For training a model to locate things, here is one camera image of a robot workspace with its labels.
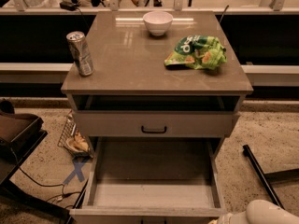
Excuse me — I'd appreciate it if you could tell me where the grey drawer cabinet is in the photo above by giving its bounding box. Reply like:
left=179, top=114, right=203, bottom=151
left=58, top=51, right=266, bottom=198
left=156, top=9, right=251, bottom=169
left=61, top=10, right=254, bottom=224

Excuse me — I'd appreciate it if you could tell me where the white ceramic bowl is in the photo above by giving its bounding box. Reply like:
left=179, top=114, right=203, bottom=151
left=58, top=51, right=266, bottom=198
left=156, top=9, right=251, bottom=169
left=143, top=11, right=173, bottom=36

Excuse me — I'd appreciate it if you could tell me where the open bottom drawer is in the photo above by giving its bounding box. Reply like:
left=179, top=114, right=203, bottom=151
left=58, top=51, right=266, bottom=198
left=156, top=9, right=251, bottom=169
left=70, top=137, right=227, bottom=224

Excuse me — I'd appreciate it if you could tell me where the green chip bag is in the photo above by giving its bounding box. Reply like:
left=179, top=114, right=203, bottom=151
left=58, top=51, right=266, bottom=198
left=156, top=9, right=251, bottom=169
left=164, top=35, right=227, bottom=70

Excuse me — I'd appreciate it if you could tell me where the black metal stand leg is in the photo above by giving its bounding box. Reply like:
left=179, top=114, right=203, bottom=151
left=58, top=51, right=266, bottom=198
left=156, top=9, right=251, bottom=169
left=243, top=145, right=299, bottom=208

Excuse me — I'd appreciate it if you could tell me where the black floor cable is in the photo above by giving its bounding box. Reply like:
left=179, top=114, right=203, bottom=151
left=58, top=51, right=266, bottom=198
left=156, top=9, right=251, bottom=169
left=10, top=147, right=82, bottom=203

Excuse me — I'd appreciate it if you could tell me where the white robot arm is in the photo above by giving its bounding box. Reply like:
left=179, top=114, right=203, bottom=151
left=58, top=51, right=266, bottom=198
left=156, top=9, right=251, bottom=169
left=208, top=200, right=299, bottom=224

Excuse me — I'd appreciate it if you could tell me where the dark chair on left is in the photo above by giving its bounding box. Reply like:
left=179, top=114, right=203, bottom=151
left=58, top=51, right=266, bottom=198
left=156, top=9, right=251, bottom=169
left=0, top=99, right=68, bottom=220

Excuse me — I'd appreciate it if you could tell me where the black power adapter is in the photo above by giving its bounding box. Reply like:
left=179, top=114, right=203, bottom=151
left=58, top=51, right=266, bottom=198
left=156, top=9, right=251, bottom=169
left=60, top=1, right=78, bottom=11

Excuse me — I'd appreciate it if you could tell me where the wire basket with items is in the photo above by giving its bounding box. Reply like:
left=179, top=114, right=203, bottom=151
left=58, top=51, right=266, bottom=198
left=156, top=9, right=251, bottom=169
left=58, top=112, right=92, bottom=158

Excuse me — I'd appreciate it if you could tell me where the middle drawer with black handle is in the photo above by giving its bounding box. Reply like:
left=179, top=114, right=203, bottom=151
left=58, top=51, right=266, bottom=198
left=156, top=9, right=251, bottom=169
left=73, top=111, right=239, bottom=137

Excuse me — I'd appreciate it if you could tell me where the silver drink can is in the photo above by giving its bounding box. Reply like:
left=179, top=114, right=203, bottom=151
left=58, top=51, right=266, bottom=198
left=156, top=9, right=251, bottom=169
left=66, top=31, right=93, bottom=77

